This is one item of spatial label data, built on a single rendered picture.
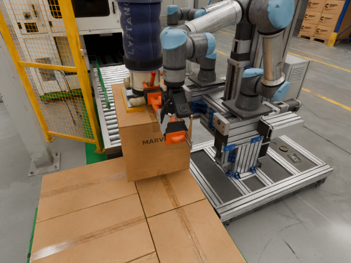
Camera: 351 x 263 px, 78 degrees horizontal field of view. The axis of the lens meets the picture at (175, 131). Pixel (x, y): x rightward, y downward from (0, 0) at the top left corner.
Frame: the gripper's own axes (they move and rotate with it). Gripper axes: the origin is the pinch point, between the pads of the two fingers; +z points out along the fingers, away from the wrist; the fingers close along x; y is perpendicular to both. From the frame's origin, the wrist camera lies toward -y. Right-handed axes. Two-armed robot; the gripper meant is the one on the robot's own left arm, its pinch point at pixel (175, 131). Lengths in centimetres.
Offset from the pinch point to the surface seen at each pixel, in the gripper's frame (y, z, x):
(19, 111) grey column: 144, 51, 104
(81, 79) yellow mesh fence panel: 152, 29, 45
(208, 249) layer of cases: -15, 66, -14
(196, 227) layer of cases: -2, 66, -12
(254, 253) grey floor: -5, 120, -62
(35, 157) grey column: 144, 105, 107
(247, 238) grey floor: 7, 120, -63
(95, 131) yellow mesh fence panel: 152, 90, 45
